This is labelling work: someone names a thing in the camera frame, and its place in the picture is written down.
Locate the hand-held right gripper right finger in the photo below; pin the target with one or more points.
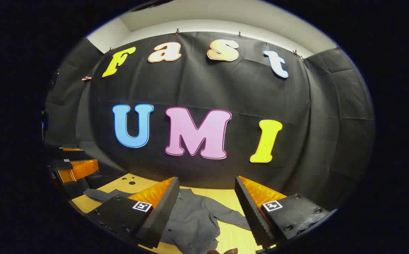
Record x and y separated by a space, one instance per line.
250 208

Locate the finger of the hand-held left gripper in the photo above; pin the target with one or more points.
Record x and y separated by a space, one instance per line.
79 170
71 154

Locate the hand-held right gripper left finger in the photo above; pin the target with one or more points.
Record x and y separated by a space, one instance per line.
164 208

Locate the grey button shirt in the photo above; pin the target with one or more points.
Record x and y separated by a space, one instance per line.
190 218

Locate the black backdrop cloth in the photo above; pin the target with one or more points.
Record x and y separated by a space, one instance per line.
208 88

